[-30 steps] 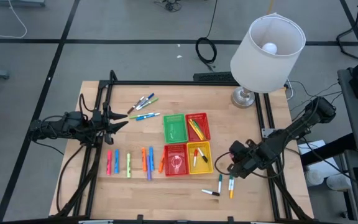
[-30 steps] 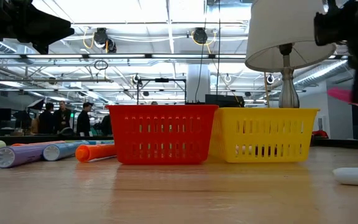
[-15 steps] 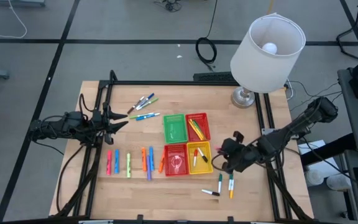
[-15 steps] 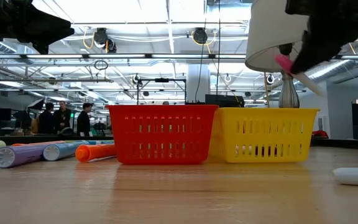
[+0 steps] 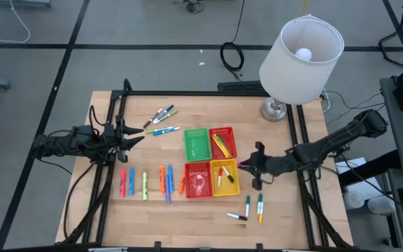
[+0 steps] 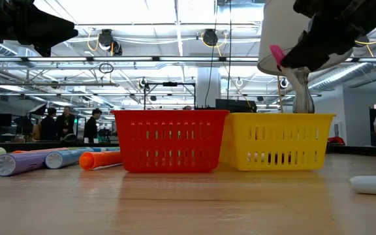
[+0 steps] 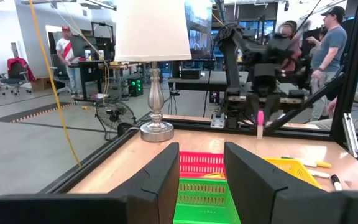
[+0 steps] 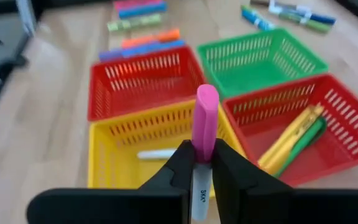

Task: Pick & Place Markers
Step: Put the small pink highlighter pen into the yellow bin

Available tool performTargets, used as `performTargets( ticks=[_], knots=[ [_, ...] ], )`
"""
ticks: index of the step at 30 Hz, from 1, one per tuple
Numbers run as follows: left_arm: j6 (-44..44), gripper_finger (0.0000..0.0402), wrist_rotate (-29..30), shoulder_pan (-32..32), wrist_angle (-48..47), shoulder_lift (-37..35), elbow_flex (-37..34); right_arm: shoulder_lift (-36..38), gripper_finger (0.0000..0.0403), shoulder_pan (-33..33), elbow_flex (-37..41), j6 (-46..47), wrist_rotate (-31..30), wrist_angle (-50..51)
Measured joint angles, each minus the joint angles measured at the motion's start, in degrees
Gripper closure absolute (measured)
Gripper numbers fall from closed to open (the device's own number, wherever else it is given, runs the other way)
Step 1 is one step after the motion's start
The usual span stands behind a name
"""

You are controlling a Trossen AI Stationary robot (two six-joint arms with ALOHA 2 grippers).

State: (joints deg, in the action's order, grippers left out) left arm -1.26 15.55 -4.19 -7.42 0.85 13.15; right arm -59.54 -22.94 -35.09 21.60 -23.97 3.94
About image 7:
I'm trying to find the red plastic basket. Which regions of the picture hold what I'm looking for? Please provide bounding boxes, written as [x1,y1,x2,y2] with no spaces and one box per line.
[178,151,226,180]

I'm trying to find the red jacket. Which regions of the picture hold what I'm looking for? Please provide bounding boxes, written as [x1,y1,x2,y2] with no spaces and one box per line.
[7,57,36,82]

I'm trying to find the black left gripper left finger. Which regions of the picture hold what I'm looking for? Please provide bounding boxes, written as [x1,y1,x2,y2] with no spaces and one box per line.
[109,142,180,224]

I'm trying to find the wall video screen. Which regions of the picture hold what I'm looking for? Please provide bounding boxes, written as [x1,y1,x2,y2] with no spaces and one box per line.
[188,29,208,52]

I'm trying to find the yellow capped white marker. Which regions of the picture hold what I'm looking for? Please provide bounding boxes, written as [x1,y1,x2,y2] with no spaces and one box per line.
[293,158,333,169]

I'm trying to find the black floor fan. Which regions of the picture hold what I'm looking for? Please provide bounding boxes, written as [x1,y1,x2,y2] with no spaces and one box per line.
[94,99,138,141]

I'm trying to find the black aluminium table frame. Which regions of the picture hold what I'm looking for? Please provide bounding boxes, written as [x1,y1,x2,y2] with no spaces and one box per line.
[37,0,358,195]

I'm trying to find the yellow plastic basket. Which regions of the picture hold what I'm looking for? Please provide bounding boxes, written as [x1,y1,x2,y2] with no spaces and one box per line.
[263,157,323,190]

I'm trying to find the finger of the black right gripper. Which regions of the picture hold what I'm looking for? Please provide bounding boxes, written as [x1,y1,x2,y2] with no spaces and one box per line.
[246,92,260,127]
[264,93,282,123]

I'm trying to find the pink capped white marker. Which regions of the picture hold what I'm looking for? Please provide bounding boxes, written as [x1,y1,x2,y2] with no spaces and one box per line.
[256,110,265,140]

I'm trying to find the cardboard box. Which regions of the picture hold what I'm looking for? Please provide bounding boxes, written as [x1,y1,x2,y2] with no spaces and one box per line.
[30,77,54,91]

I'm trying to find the white shade table lamp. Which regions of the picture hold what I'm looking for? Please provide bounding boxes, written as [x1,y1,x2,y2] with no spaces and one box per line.
[114,0,193,143]

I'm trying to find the silver metal bracket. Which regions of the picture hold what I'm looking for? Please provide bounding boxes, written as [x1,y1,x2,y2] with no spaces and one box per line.
[342,112,358,159]

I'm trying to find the grey desk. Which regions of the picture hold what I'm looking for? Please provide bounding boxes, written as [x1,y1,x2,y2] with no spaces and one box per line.
[167,70,250,93]

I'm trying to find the green plastic basket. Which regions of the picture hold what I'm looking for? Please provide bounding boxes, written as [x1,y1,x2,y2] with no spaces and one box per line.
[172,177,242,224]

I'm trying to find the black capped white marker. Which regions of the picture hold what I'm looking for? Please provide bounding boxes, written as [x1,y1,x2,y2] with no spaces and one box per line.
[330,174,344,192]

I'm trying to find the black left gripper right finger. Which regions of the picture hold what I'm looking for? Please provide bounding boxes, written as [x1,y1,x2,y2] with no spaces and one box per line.
[224,141,343,224]

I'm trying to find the black desk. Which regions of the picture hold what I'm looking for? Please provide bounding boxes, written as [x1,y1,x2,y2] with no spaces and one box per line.
[68,59,116,103]

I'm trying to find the yellow hanging cable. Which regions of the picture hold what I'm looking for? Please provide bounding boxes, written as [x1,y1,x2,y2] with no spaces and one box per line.
[28,0,83,169]

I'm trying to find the computer tower green lights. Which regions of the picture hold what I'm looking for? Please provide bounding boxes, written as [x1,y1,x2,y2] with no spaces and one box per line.
[127,77,144,98]

